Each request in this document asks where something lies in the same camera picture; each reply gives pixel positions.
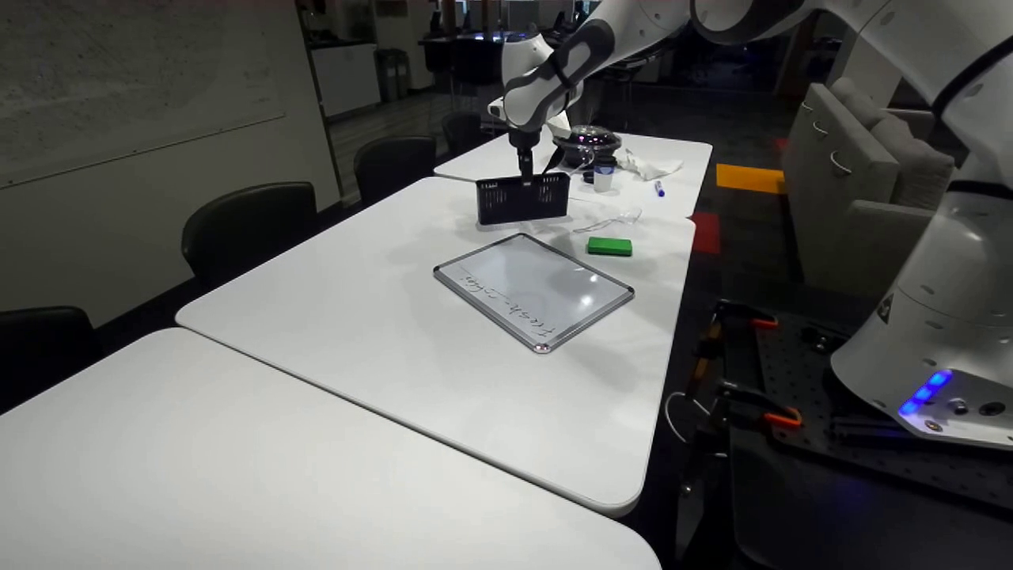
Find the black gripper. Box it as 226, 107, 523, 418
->
506, 107, 548, 178

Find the black cutlery box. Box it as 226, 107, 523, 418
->
476, 175, 571, 224

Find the dark bowl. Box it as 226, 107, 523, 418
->
558, 124, 622, 169

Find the green eraser block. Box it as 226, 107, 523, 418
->
587, 238, 633, 257

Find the small whiteboard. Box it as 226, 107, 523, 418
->
433, 232, 636, 353

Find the black chair far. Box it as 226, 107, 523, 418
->
354, 136, 437, 202

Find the black chair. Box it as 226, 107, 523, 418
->
181, 181, 321, 285
0, 307, 99, 413
354, 136, 437, 202

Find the black chair middle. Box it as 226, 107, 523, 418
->
181, 181, 321, 285

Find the orange black clamp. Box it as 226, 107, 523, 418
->
687, 301, 806, 429

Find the black chair near left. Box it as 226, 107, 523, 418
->
0, 307, 99, 413

